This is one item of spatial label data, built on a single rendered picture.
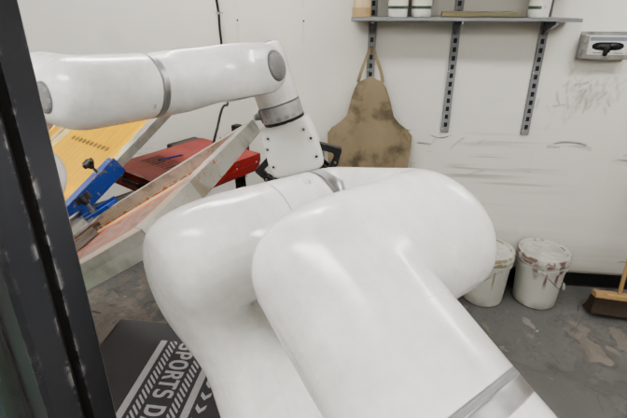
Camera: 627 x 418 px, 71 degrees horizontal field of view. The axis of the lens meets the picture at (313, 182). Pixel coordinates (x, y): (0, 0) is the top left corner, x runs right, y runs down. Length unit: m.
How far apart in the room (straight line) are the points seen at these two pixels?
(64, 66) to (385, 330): 0.45
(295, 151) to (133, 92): 0.33
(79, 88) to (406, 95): 2.44
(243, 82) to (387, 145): 2.26
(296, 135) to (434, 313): 0.61
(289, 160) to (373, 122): 2.02
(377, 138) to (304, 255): 2.62
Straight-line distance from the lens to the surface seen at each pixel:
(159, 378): 1.28
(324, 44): 2.79
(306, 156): 0.79
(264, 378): 0.35
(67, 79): 0.54
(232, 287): 0.30
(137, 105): 0.57
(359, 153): 2.86
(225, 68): 0.61
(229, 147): 0.93
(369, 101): 2.78
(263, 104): 0.77
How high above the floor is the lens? 1.83
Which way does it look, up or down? 22 degrees down
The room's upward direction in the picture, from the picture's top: straight up
